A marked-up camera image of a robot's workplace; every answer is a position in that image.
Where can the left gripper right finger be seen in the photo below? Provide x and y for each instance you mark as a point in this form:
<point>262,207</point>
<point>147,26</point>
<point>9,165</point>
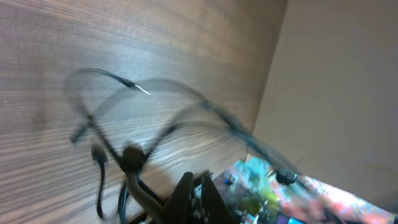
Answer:
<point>213,209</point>

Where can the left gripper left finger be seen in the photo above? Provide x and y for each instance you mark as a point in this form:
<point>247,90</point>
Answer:
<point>178,205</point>

